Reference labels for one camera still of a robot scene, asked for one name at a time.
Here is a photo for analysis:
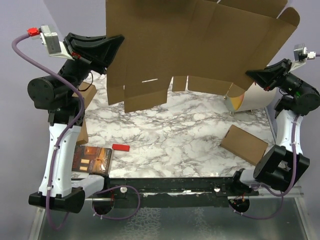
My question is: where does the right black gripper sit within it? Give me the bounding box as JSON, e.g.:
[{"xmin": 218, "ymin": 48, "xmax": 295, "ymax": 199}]
[{"xmin": 246, "ymin": 58, "xmax": 312, "ymax": 97}]

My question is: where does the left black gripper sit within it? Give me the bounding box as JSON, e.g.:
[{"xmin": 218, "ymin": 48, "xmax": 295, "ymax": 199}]
[{"xmin": 57, "ymin": 31, "xmax": 124, "ymax": 98}]

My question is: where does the cardboard box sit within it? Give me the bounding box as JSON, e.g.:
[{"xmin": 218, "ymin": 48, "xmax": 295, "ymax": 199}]
[
  {"xmin": 105, "ymin": 0, "xmax": 300, "ymax": 113},
  {"xmin": 220, "ymin": 125, "xmax": 268, "ymax": 166},
  {"xmin": 76, "ymin": 119, "xmax": 89, "ymax": 145},
  {"xmin": 78, "ymin": 82, "xmax": 97, "ymax": 110}
]

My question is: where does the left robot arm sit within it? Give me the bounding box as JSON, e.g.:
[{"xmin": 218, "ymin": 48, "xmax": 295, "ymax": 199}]
[{"xmin": 27, "ymin": 33, "xmax": 125, "ymax": 213}]

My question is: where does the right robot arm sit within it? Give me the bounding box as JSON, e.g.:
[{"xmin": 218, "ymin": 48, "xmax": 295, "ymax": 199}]
[{"xmin": 229, "ymin": 56, "xmax": 320, "ymax": 197}]

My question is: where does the white cylinder container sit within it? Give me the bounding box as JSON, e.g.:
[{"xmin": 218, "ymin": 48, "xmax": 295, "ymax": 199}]
[{"xmin": 224, "ymin": 83, "xmax": 277, "ymax": 114}]

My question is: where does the red flat block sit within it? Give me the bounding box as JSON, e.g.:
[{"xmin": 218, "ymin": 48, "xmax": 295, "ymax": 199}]
[{"xmin": 112, "ymin": 143, "xmax": 130, "ymax": 152}]

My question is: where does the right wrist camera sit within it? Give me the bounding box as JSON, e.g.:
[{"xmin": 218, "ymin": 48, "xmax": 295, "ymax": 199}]
[{"xmin": 290, "ymin": 43, "xmax": 320, "ymax": 72}]

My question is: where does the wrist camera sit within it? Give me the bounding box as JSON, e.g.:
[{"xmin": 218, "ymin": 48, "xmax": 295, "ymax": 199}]
[
  {"xmin": 290, "ymin": 43, "xmax": 320, "ymax": 72},
  {"xmin": 27, "ymin": 25, "xmax": 72, "ymax": 60}
]

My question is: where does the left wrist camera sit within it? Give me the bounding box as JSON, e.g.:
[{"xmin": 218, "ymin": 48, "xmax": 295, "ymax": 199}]
[{"xmin": 27, "ymin": 25, "xmax": 72, "ymax": 60}]

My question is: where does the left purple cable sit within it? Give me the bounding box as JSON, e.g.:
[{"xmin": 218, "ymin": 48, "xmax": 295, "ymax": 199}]
[{"xmin": 11, "ymin": 33, "xmax": 87, "ymax": 231}]

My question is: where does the purple cable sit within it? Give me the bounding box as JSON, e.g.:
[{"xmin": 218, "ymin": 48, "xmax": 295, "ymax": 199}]
[
  {"xmin": 11, "ymin": 33, "xmax": 87, "ymax": 231},
  {"xmin": 232, "ymin": 52, "xmax": 320, "ymax": 220}
]

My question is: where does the aluminium frame profile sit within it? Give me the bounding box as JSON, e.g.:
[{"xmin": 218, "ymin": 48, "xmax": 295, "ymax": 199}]
[{"xmin": 251, "ymin": 185, "xmax": 304, "ymax": 198}]

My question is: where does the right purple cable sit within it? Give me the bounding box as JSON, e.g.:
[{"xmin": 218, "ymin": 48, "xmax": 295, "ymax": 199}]
[{"xmin": 232, "ymin": 52, "xmax": 320, "ymax": 220}]

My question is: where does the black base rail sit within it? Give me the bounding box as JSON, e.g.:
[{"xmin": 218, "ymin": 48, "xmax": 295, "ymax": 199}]
[{"xmin": 91, "ymin": 177, "xmax": 259, "ymax": 209}]

